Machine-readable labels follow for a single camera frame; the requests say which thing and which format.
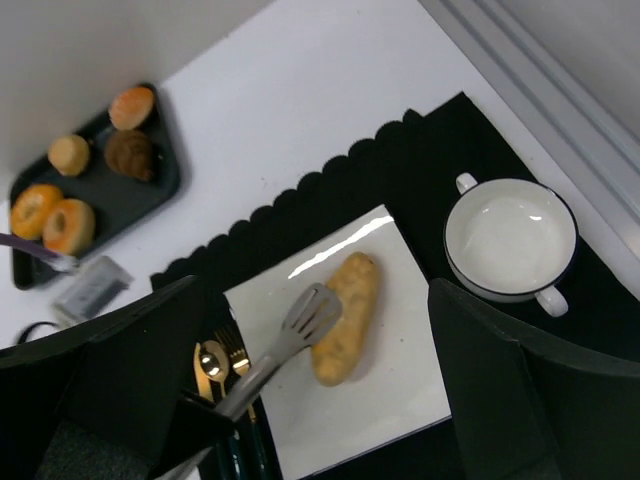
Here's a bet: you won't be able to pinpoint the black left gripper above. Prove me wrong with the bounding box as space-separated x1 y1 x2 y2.
154 390 233 479

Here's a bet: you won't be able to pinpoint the grey metal tongs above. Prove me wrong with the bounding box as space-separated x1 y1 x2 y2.
164 282 345 480

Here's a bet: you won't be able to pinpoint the white square plate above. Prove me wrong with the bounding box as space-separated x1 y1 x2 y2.
225 205 450 479

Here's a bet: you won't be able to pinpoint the orange white-centred donut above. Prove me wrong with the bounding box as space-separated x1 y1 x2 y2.
42 199 96 256

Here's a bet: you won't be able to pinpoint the white two-handled soup bowl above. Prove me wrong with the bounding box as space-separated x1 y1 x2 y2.
443 173 579 317

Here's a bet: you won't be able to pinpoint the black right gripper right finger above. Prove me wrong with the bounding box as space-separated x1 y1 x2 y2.
427 278 639 479

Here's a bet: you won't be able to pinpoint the gold fork green handle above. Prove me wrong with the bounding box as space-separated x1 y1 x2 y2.
216 325 270 479

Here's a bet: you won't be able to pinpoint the black scalloped placemat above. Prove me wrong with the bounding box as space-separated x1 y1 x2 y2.
149 90 640 480

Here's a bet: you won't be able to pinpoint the gold spoon green handle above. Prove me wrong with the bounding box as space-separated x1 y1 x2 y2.
199 340 231 399

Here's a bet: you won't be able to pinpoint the black rectangular bread tray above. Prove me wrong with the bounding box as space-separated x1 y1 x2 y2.
9 96 181 260

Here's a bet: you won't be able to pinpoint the orange glazed donut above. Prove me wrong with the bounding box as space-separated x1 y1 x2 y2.
10 184 64 240

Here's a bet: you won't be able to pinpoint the orange sesame burger bun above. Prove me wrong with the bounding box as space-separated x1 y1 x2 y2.
108 86 155 131

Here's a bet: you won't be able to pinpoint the long yellow bread roll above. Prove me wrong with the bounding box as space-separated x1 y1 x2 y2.
311 252 380 387

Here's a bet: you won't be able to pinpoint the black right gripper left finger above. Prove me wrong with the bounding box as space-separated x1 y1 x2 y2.
1 276 205 479

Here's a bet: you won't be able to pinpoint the brown chocolate croissant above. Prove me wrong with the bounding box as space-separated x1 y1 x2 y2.
104 130 153 182

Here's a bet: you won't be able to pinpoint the small round tan bun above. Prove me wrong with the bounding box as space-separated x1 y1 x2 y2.
47 134 90 176

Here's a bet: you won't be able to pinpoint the gold knife green handle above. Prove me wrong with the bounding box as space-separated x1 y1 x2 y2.
193 343 214 403

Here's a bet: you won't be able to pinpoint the aluminium rail right side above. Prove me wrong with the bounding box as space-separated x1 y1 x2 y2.
423 1 639 251

